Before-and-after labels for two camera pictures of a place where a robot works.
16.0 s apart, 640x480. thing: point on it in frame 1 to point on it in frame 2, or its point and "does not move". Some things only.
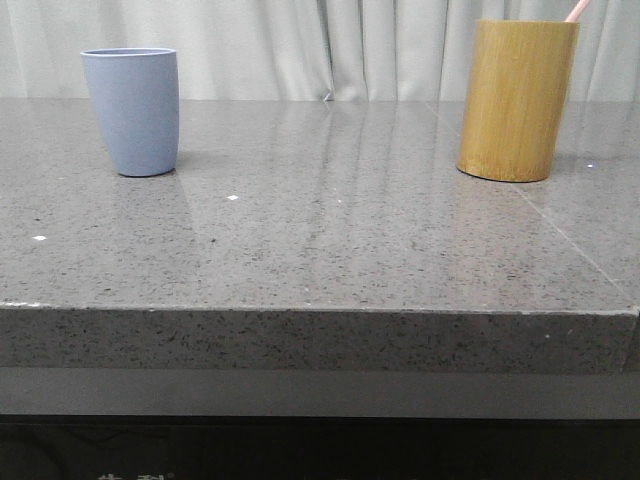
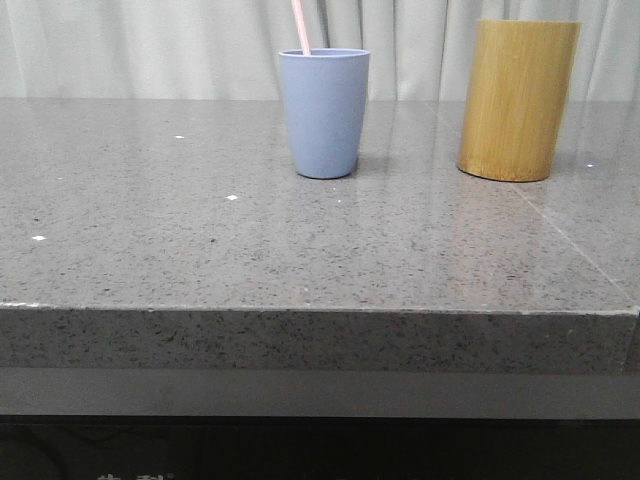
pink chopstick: x=577 y=10 to x=301 y=27
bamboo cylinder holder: x=517 y=97 does not move
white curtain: x=303 y=50 does not move
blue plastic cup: x=137 y=96 to x=325 y=93
